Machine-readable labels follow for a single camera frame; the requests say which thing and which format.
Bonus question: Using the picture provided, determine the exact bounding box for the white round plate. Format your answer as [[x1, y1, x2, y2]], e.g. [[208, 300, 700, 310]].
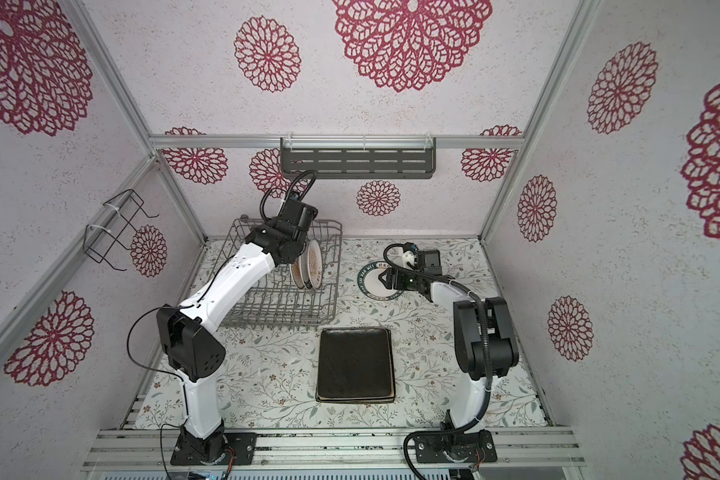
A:
[[307, 240, 323, 289], [290, 256, 305, 290], [299, 244, 313, 290], [357, 261, 403, 301]]

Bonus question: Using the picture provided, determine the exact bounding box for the white square plate black rim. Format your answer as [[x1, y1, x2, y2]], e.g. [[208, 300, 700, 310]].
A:
[[315, 385, 396, 404]]

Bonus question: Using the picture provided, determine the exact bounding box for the floral patterned rectangular plate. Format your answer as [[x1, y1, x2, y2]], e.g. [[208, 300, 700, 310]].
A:
[[315, 390, 396, 404]]

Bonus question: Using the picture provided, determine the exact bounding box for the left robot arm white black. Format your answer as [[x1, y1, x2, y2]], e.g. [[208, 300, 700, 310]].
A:
[[156, 199, 318, 443]]

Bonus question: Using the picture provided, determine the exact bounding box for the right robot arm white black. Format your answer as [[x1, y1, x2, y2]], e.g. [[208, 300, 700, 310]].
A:
[[379, 242, 520, 435]]

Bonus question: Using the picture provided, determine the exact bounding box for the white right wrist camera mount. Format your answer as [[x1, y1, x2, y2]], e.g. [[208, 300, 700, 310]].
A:
[[398, 242, 420, 271]]

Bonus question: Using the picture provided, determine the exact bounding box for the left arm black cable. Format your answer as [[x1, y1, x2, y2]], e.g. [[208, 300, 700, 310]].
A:
[[259, 169, 318, 223]]

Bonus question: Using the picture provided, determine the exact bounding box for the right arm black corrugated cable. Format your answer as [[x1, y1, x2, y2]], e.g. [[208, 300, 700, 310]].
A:
[[382, 242, 496, 480]]

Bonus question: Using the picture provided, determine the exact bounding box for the grey slotted wall shelf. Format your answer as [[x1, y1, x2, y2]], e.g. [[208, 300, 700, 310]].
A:
[[279, 137, 437, 180]]

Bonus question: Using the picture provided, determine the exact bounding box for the grey wire dish rack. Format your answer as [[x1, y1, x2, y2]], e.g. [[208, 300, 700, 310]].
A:
[[221, 219, 342, 328]]

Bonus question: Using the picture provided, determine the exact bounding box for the black wire wall holder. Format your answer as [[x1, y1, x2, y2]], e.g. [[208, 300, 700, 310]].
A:
[[82, 189, 158, 272]]

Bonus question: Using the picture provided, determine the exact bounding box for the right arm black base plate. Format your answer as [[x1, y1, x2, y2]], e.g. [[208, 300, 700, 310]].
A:
[[413, 429, 498, 464]]

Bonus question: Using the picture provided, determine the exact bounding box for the aluminium mounting rail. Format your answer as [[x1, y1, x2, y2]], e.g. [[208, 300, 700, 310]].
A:
[[80, 427, 586, 473]]

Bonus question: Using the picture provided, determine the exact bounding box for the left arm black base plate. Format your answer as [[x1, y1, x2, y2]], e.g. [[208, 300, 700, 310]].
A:
[[169, 432, 258, 466]]

